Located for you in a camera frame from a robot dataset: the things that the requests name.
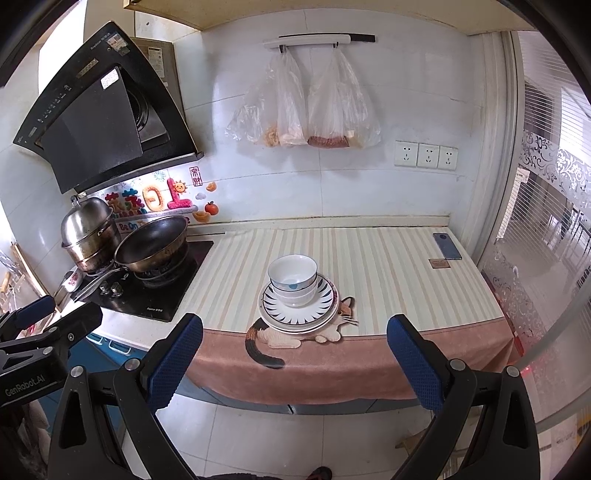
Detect large white bowl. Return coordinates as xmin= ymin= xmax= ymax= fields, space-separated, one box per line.
xmin=268 ymin=254 xmax=319 ymax=296

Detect black range hood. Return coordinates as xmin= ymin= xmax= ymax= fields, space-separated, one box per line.
xmin=13 ymin=21 xmax=205 ymax=195

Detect black gas stove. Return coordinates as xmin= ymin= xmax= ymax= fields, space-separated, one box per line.
xmin=74 ymin=240 xmax=215 ymax=323

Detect dark blue smartphone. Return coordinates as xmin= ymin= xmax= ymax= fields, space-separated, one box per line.
xmin=433 ymin=232 xmax=463 ymax=261

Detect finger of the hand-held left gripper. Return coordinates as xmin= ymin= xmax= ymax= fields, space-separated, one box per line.
xmin=0 ymin=295 xmax=57 ymax=340

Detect blue base cabinet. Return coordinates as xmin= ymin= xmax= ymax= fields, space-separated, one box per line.
xmin=69 ymin=330 xmax=155 ymax=370

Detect patterned plates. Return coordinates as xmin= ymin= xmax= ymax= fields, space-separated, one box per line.
xmin=257 ymin=277 xmax=341 ymax=335

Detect white bowl with blue print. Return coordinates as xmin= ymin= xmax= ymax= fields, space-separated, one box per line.
xmin=272 ymin=277 xmax=317 ymax=308

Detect dark frying pan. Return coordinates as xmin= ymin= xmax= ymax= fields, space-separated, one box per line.
xmin=74 ymin=215 xmax=190 ymax=302

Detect blue leaf pattern plate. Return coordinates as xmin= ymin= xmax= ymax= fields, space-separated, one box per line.
xmin=262 ymin=275 xmax=339 ymax=326

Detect cardboard piece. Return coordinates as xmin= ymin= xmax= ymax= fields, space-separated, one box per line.
xmin=396 ymin=428 xmax=435 ymax=454

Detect stainless steel steamer pot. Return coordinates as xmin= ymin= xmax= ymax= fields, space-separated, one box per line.
xmin=60 ymin=196 xmax=123 ymax=274

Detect striped tablecloth with cat print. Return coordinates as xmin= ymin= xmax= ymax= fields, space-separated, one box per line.
xmin=178 ymin=225 xmax=520 ymax=406

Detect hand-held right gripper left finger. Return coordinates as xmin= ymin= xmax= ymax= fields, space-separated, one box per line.
xmin=46 ymin=313 xmax=205 ymax=480

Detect small enamel cup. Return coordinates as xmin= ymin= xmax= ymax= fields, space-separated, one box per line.
xmin=54 ymin=270 xmax=85 ymax=301

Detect colourful wall stickers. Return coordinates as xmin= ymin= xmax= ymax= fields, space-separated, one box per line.
xmin=104 ymin=165 xmax=220 ymax=234

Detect clear plastic bag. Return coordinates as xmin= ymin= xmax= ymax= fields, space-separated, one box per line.
xmin=307 ymin=46 xmax=382 ymax=150
xmin=225 ymin=46 xmax=283 ymax=148
xmin=276 ymin=46 xmax=309 ymax=147

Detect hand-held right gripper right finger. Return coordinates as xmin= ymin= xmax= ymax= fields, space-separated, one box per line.
xmin=386 ymin=314 xmax=542 ymax=480

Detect white wall hook rail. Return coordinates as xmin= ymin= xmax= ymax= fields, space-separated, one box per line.
xmin=263 ymin=33 xmax=376 ymax=49

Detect wooden wall cabinet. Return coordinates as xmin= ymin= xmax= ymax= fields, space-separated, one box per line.
xmin=124 ymin=0 xmax=522 ymax=34

